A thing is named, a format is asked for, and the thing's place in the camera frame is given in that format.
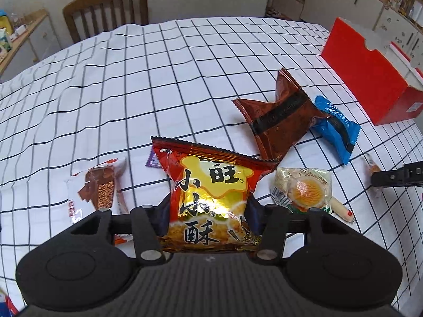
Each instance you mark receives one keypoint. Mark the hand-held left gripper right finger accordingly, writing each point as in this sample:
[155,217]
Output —
[256,218]

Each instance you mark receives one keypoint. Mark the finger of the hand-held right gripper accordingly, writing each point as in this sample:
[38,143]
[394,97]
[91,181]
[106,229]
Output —
[396,175]

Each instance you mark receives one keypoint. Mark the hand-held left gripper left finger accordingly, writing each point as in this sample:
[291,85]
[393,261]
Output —
[162,219]

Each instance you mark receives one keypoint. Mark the small clear candy wrapper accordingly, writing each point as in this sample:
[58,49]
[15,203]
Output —
[371,165]

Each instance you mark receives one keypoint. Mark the red yellow snack packet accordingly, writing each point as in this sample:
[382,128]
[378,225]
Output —
[211,198]

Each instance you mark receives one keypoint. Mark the sausage stick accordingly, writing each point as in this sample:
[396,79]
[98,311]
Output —
[342,211]

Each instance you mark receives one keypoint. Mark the white brown snack packet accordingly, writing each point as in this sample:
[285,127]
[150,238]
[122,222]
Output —
[99,188]

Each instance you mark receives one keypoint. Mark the blue snack packet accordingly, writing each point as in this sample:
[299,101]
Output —
[337,128]

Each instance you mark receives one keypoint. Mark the brown foil snack packet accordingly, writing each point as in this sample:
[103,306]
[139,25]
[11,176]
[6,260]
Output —
[281,122]

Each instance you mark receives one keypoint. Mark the red cardboard box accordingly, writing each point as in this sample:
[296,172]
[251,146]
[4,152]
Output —
[363,72]

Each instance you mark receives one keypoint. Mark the clear egg snack packet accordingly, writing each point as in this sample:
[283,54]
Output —
[304,188]

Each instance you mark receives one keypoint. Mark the small purple snack packet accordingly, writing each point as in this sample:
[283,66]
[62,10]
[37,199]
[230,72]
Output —
[152,160]

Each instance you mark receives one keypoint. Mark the white checked tablecloth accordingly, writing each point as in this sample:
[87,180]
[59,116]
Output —
[132,89]

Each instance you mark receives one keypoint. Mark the white drawer cabinet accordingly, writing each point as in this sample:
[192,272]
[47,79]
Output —
[396,29]

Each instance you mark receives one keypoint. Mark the wooden top sideboard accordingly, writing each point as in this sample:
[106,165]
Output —
[39,39]

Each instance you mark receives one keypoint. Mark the wooden chair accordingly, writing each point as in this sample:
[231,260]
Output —
[105,0]

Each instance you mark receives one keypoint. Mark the pile of colourful packages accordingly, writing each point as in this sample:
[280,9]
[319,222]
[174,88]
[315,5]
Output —
[6,36]

